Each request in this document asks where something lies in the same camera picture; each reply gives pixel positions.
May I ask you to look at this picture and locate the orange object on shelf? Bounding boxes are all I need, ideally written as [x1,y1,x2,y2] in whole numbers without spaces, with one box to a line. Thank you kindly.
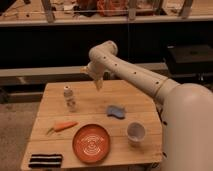
[97,0,127,16]

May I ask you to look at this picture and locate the long wooden shelf bench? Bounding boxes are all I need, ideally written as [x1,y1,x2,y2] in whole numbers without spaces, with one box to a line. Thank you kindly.
[0,0,213,27]

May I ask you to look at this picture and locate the white cup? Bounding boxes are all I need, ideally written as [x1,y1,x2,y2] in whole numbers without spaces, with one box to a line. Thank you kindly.
[126,122,146,146]

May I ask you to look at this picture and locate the orange plate white rings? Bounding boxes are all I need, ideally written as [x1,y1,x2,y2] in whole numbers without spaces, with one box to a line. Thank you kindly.
[72,123,112,164]

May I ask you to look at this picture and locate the clear plastic bottle white cap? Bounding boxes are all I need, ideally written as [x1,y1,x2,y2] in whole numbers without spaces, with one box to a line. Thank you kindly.
[63,86,76,112]

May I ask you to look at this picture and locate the black box on right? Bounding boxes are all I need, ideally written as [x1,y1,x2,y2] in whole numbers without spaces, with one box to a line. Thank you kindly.
[165,45,213,74]

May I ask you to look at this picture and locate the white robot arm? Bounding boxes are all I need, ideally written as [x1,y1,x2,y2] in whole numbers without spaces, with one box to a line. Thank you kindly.
[83,41,213,171]

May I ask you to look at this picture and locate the orange toy carrot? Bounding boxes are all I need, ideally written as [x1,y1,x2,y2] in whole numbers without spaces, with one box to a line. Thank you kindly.
[47,121,77,134]

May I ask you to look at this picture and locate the wooden table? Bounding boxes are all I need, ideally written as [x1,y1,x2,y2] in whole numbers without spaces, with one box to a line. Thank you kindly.
[21,80,162,171]

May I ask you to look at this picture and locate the black white striped cloth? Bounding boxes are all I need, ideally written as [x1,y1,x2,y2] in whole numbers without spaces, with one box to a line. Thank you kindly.
[28,154,63,168]

